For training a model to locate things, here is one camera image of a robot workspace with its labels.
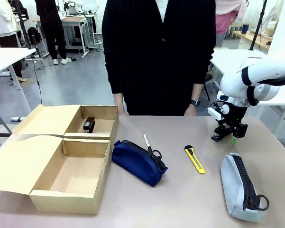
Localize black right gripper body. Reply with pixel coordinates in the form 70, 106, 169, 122
215, 102, 248, 129

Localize black stapler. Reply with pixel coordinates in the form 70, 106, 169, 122
211, 125, 233, 142
83, 116, 96, 133

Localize grey zipper pencil case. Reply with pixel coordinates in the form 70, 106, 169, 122
220, 152, 270, 223

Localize person right forearm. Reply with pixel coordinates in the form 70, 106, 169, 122
113, 92, 124, 107

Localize person left forearm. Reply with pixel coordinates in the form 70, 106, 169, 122
192, 83, 203, 101

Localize brown cardboard box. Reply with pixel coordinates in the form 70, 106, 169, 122
0, 104, 120, 216

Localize person left hand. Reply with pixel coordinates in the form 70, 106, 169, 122
184, 104, 198, 116

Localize black chair legs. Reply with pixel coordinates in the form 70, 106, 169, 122
201, 71, 219, 102

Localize yellow utility knife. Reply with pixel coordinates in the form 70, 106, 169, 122
184, 145, 206, 174

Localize white table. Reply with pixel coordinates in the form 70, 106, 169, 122
209, 48, 285, 143
0, 48, 37, 114

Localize white pen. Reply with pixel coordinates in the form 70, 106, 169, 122
143, 134, 154, 154

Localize wooden desk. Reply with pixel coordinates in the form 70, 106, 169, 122
232, 30, 277, 56

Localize thin black stand pole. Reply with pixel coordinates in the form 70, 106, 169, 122
249, 0, 268, 51

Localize person torso black cardigan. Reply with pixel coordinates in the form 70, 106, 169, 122
101, 0, 216, 116

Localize blue zipper pencil case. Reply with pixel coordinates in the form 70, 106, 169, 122
111, 139, 168, 188

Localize bystander in pink sweater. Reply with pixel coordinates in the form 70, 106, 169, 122
214, 0, 248, 48

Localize grey desk cardboard top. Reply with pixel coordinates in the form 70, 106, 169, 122
60, 16, 97, 59

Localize bystander in black clothes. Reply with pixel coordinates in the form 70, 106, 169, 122
35, 0, 72, 65

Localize black bag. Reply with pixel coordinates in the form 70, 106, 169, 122
28, 27, 41, 45

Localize black tripod pole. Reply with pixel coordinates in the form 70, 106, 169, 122
14, 0, 42, 60

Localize bystander in white jacket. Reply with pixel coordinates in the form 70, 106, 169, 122
0, 0, 27, 83

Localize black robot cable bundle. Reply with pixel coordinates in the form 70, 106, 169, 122
246, 72, 285, 107

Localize black floor cable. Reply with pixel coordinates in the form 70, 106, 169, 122
30, 56, 47, 105

